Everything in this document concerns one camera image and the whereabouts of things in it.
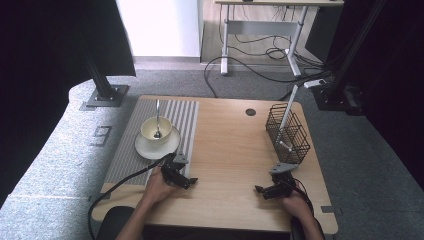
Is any metal spoon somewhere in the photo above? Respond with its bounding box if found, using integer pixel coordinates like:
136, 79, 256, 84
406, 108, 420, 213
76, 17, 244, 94
153, 99, 163, 140

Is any tangle of black cables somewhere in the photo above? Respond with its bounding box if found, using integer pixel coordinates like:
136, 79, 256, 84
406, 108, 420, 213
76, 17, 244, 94
233, 33, 329, 69

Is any white panel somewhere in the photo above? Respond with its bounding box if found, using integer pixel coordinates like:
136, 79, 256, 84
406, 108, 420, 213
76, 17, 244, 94
114, 0, 204, 58

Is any grey striped placemat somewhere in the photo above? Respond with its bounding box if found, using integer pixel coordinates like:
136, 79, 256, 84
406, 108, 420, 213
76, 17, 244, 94
103, 98, 200, 189

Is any thick black gripper cable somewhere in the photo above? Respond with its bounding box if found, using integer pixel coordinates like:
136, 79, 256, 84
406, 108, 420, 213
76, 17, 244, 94
87, 159, 166, 240

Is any white saucer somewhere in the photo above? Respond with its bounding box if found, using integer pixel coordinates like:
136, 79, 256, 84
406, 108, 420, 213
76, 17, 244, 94
134, 126, 182, 161

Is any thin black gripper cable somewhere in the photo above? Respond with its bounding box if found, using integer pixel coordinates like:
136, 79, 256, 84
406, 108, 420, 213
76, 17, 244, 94
292, 178, 315, 214

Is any black curtain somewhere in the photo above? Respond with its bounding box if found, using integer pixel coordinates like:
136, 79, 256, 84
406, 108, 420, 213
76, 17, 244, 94
0, 0, 137, 204
304, 0, 424, 193

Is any grey floor socket cover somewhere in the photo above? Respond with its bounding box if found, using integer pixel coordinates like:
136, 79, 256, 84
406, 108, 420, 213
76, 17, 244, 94
89, 125, 113, 148

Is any person's left hand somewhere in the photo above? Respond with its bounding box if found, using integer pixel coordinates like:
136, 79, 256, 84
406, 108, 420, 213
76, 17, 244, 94
143, 165, 180, 205

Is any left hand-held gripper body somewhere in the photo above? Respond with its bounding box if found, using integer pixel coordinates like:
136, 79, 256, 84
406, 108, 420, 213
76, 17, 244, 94
161, 151, 193, 188

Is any black wire basket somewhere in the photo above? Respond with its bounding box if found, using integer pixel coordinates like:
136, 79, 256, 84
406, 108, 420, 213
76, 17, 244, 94
264, 102, 312, 165

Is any long black floor cable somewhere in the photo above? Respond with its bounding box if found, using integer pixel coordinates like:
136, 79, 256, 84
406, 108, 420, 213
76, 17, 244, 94
203, 55, 334, 99

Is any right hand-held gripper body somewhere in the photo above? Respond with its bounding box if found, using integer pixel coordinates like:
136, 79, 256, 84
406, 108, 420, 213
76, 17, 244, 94
265, 162, 299, 200

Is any cream bowl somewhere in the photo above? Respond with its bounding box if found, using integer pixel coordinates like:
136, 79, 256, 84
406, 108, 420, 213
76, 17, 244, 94
139, 115, 174, 145

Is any black metal stand with plate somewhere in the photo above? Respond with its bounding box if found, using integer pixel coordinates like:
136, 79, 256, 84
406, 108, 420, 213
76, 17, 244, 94
81, 43, 130, 108

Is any person's right hand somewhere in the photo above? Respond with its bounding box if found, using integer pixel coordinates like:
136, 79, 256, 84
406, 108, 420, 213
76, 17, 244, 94
281, 192, 313, 220

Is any desk with white legs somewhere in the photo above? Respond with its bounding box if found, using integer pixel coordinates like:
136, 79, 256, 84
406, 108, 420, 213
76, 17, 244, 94
214, 0, 344, 78

